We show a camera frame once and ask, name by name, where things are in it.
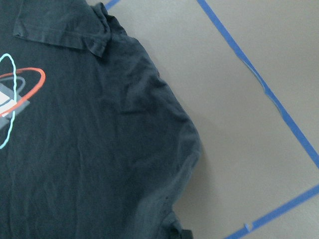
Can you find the black printed t-shirt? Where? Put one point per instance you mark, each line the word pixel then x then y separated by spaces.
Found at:
pixel 93 143

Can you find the brown paper table cover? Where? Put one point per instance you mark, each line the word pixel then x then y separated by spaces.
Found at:
pixel 251 162

